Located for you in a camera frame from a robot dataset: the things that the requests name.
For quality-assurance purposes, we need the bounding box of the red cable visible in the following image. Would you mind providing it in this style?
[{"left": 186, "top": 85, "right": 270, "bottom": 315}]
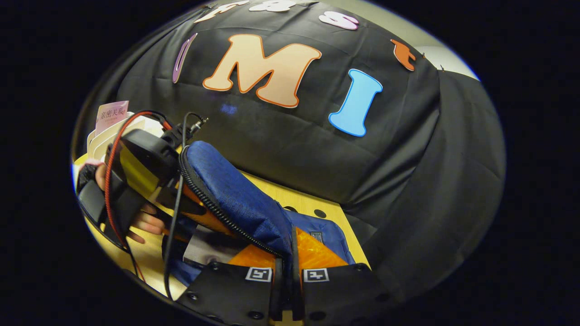
[{"left": 104, "top": 110, "right": 174, "bottom": 283}]

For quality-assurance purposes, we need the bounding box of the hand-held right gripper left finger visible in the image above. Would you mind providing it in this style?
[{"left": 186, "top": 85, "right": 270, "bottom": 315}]
[{"left": 176, "top": 244, "right": 290, "bottom": 326}]

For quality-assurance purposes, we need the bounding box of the black backdrop cloth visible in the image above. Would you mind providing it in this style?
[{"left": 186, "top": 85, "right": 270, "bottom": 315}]
[{"left": 97, "top": 0, "right": 506, "bottom": 304}]

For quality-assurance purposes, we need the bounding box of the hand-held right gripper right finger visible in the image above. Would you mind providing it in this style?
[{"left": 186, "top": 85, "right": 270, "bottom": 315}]
[{"left": 291, "top": 226, "right": 386, "bottom": 326}]

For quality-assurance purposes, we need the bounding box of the grey portrait cover book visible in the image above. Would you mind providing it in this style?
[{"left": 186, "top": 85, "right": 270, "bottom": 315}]
[{"left": 183, "top": 224, "right": 247, "bottom": 268}]

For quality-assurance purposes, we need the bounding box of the blue schoolbag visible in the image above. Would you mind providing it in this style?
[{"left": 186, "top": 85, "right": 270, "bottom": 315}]
[{"left": 163, "top": 140, "right": 356, "bottom": 288}]

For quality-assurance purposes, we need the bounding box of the pink and orange book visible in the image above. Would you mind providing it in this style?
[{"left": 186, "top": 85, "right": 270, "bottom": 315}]
[{"left": 94, "top": 101, "right": 131, "bottom": 136}]

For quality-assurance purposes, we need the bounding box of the white bookshelf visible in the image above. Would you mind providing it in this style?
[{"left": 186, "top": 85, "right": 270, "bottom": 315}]
[{"left": 86, "top": 112, "right": 164, "bottom": 163}]

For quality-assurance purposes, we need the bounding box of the black cable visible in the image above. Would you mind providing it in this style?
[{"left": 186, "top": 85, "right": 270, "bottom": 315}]
[{"left": 162, "top": 112, "right": 210, "bottom": 300}]

